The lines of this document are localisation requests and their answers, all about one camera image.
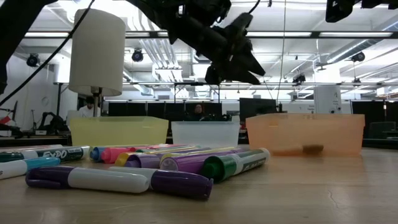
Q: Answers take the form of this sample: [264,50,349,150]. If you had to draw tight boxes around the green Expo marker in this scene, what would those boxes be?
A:
[201,147,271,183]

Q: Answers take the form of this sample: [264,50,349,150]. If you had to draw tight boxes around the white marker purple cap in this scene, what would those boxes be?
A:
[25,165,150,194]
[108,166,214,200]

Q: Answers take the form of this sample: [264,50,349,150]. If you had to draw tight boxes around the black partition wall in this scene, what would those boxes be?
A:
[107,101,223,122]

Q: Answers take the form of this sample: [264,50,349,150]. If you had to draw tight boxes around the black aluminium table frame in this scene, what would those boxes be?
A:
[0,134,398,151]

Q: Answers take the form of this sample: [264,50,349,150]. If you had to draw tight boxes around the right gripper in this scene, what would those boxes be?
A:
[325,0,355,23]

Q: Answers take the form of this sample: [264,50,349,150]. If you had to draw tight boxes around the orange plastic bin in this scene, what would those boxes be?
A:
[245,113,366,157]

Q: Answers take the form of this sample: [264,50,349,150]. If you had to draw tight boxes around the dark teal Expo marker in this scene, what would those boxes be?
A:
[0,145,91,164]

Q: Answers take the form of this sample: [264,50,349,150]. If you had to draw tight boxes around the white round column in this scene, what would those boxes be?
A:
[313,85,342,114]

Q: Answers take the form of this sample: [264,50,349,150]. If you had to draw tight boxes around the blue highlighter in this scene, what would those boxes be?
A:
[90,146,108,162]

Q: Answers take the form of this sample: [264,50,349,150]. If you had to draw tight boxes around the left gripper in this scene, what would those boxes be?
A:
[167,6,267,85]

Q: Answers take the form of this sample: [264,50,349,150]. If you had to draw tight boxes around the black monitor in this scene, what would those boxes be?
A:
[239,98,277,123]

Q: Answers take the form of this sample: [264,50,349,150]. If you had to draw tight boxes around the black overhead frame beam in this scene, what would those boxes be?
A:
[24,30,398,40]

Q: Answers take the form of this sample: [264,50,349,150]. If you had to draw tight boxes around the clear plastic bin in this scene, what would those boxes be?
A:
[171,121,241,148]

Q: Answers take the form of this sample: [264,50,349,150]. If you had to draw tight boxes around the white shade wooden base lamp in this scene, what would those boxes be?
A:
[68,8,127,118]

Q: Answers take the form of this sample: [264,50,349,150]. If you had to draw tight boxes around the yellow plastic bin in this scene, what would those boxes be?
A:
[69,116,169,147]

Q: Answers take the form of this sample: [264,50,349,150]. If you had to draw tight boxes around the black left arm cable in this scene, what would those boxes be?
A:
[0,0,96,106]

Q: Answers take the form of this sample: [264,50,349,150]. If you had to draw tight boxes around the black ceiling spotlight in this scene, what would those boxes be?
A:
[25,53,40,68]
[131,48,145,63]
[351,51,366,63]

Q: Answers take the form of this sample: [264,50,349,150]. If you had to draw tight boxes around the golden yellow Sharpie highlighter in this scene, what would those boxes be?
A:
[114,151,137,167]

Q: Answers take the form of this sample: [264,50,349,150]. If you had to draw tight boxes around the white marker light blue cap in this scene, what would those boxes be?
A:
[0,156,61,180]

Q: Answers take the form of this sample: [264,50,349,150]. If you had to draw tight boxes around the person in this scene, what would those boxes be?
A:
[185,103,212,122]
[77,95,102,118]

